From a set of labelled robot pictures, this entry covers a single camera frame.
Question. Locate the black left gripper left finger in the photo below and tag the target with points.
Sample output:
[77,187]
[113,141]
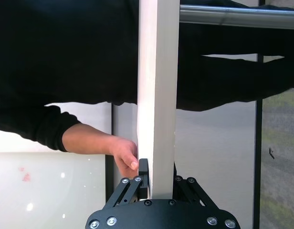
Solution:
[144,179]

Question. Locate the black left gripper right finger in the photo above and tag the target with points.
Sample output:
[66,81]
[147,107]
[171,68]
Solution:
[187,190]

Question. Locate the white rectangular table top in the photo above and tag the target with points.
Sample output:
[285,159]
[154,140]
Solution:
[161,95]

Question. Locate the person's right forearm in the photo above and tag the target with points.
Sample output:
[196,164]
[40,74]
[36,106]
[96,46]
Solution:
[87,140]

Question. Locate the person's right hand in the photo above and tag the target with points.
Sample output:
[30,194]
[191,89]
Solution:
[124,152]

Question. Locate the black baseboard strip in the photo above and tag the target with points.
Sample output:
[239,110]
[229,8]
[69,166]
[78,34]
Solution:
[258,143]

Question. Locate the small black floor scrap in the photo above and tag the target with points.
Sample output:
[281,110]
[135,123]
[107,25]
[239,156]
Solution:
[271,153]

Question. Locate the person in black shirt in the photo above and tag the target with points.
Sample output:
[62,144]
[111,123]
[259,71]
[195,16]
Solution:
[66,52]

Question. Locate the metal table column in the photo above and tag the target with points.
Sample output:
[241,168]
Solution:
[233,16]

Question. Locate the black wall rail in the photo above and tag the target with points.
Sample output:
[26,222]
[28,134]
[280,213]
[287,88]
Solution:
[108,167]

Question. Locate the white glossy wall board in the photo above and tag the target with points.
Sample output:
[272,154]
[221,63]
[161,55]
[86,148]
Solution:
[49,190]

